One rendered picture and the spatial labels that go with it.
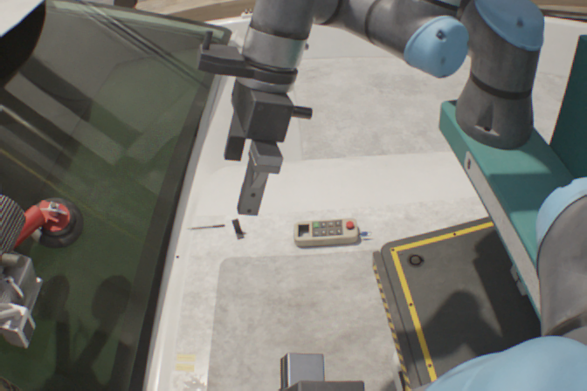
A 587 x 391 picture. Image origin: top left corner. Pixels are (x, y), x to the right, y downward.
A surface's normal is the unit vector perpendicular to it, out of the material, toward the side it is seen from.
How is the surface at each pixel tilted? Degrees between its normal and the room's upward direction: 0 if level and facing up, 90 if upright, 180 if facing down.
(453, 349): 0
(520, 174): 0
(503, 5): 8
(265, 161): 83
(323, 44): 90
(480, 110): 73
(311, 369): 25
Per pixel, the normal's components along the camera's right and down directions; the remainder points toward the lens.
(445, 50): 0.55, 0.53
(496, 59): -0.65, 0.56
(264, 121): 0.25, 0.54
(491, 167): -0.10, -0.73
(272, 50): -0.04, 0.47
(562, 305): -0.90, -0.43
